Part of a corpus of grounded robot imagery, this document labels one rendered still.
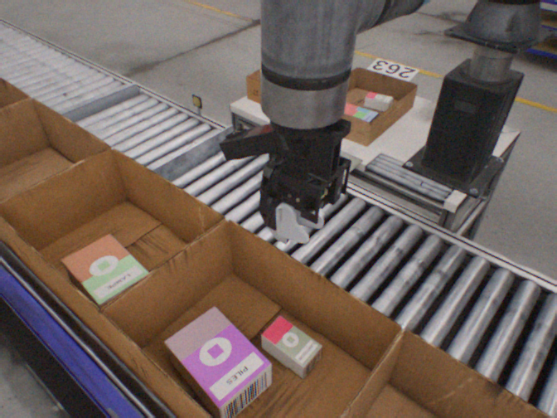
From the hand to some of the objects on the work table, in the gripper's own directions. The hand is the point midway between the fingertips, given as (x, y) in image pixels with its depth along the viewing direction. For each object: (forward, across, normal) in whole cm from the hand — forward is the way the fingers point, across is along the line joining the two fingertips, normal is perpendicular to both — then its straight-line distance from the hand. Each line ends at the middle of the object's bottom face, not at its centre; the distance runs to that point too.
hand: (282, 233), depth 61 cm
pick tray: (+46, +112, +39) cm, 127 cm away
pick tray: (+46, +114, +70) cm, 142 cm away
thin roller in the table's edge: (+47, +82, +7) cm, 95 cm away
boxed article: (+45, +121, +36) cm, 134 cm away
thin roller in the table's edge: (+47, +85, +6) cm, 97 cm away
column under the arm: (+45, +100, -3) cm, 109 cm away
